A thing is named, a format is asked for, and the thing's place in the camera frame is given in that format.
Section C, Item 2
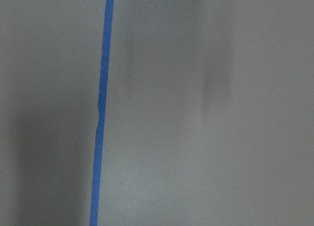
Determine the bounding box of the brown paper table cover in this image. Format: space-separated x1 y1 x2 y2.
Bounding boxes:
0 0 314 226

